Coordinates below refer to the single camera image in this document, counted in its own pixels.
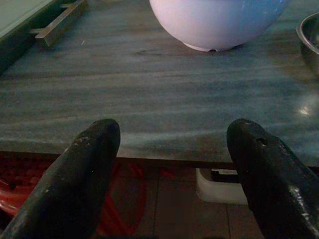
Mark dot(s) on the pale panel with dark edge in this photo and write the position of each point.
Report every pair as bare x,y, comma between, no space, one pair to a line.
22,17

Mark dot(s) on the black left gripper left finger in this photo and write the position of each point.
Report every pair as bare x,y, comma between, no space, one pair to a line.
72,179

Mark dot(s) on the white ceramic bowl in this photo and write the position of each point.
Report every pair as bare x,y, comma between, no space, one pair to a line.
214,22

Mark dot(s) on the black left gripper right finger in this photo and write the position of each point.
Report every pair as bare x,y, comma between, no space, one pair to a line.
271,179

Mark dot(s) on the white plastic block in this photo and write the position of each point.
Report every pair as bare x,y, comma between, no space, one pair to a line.
216,191

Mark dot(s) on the steel bowl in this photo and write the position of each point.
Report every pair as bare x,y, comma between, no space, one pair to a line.
310,42

